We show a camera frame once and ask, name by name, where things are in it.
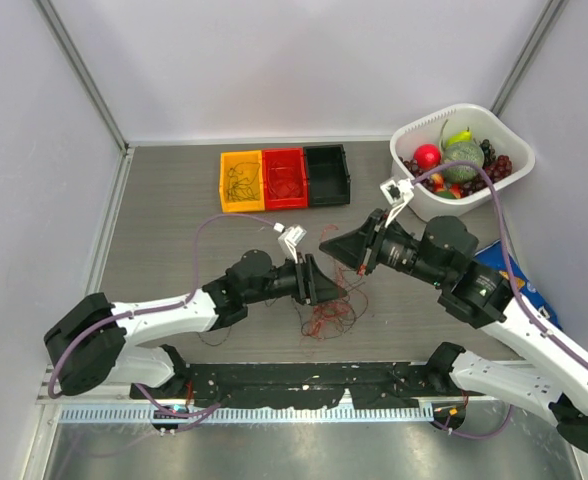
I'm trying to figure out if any yellow plastic bin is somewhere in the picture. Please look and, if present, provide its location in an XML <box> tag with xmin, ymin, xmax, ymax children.
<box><xmin>219</xmin><ymin>150</ymin><xmax>265</xmax><ymax>213</ymax></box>

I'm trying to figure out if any blue Doritos chip bag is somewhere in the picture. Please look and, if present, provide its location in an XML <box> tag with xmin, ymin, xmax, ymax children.
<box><xmin>475</xmin><ymin>240</ymin><xmax>561</xmax><ymax>329</ymax></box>

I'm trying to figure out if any white slotted cable duct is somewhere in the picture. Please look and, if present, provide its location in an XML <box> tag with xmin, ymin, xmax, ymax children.
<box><xmin>59</xmin><ymin>403</ymin><xmax>434</xmax><ymax>425</ymax></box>

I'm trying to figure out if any black plastic bin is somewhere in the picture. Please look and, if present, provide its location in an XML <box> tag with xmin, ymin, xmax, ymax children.
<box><xmin>303</xmin><ymin>144</ymin><xmax>351</xmax><ymax>207</ymax></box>

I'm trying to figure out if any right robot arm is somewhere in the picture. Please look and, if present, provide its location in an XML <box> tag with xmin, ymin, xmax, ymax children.
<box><xmin>320</xmin><ymin>209</ymin><xmax>588</xmax><ymax>453</ymax></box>

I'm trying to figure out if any red brown cable pile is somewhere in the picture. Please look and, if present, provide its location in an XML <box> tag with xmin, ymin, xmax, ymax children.
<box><xmin>298</xmin><ymin>224</ymin><xmax>373</xmax><ymax>341</ymax></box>

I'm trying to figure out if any green melon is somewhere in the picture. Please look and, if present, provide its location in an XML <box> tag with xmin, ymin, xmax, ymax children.
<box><xmin>441</xmin><ymin>141</ymin><xmax>485</xmax><ymax>184</ymax></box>

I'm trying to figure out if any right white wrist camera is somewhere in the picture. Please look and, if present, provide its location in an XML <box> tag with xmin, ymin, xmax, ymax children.
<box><xmin>379</xmin><ymin>177</ymin><xmax>414</xmax><ymax>227</ymax></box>

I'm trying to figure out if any dark red grape bunch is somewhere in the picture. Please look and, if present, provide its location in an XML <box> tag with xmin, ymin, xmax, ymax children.
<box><xmin>460</xmin><ymin>155</ymin><xmax>513</xmax><ymax>197</ymax></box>

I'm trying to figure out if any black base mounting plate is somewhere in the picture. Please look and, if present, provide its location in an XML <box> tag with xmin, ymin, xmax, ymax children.
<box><xmin>126</xmin><ymin>362</ymin><xmax>477</xmax><ymax>410</ymax></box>

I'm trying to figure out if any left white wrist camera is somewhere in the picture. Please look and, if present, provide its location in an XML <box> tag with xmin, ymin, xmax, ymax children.
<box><xmin>273</xmin><ymin>222</ymin><xmax>307</xmax><ymax>263</ymax></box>

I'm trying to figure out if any small peach fruit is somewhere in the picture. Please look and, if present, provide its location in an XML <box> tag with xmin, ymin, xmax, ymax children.
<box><xmin>430</xmin><ymin>173</ymin><xmax>462</xmax><ymax>200</ymax></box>

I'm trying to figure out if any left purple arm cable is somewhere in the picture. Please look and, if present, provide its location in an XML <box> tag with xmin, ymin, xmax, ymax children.
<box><xmin>47</xmin><ymin>213</ymin><xmax>280</xmax><ymax>434</ymax></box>

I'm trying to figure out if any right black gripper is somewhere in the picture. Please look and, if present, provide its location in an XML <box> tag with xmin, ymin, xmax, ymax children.
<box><xmin>320</xmin><ymin>207</ymin><xmax>449</xmax><ymax>287</ymax></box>

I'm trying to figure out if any yellow-green pear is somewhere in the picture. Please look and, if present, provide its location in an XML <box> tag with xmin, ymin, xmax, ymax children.
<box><xmin>445</xmin><ymin>128</ymin><xmax>473</xmax><ymax>148</ymax></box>

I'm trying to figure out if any red plastic bin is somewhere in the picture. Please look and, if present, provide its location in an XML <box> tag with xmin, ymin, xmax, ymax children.
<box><xmin>262</xmin><ymin>147</ymin><xmax>308</xmax><ymax>211</ymax></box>

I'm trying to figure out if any white plastic basket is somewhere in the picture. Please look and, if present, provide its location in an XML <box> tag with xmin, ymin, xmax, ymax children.
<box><xmin>389</xmin><ymin>103</ymin><xmax>536</xmax><ymax>225</ymax></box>

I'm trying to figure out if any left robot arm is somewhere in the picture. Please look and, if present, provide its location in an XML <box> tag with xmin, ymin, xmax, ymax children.
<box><xmin>44</xmin><ymin>250</ymin><xmax>346</xmax><ymax>399</ymax></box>

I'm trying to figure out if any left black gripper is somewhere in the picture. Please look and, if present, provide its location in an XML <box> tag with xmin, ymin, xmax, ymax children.
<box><xmin>245</xmin><ymin>251</ymin><xmax>346</xmax><ymax>304</ymax></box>

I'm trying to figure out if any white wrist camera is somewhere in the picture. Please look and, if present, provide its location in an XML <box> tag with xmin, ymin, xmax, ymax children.
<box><xmin>379</xmin><ymin>177</ymin><xmax>414</xmax><ymax>227</ymax></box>
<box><xmin>273</xmin><ymin>222</ymin><xmax>307</xmax><ymax>263</ymax></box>

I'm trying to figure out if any aluminium frame rail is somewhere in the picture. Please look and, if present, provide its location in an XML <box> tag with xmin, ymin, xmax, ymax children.
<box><xmin>36</xmin><ymin>363</ymin><xmax>143</xmax><ymax>405</ymax></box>

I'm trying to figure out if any red apple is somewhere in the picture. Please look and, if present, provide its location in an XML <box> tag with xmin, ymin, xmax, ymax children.
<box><xmin>413</xmin><ymin>144</ymin><xmax>441</xmax><ymax>170</ymax></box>

